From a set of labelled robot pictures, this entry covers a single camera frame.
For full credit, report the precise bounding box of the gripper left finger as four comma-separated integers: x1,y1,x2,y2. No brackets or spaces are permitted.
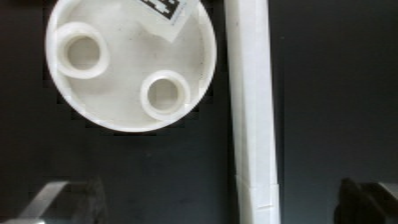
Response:
10,178,106,224

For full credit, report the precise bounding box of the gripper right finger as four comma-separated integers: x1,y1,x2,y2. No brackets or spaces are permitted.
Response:
333,178,398,224

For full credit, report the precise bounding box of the white round stool seat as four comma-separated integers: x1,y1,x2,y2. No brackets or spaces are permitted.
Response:
45,0,216,132

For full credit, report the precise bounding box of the white stool leg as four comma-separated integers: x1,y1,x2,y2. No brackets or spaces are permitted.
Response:
136,0,198,42

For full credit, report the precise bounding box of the white L-shaped fence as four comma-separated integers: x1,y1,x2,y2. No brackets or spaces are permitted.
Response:
225,0,280,224

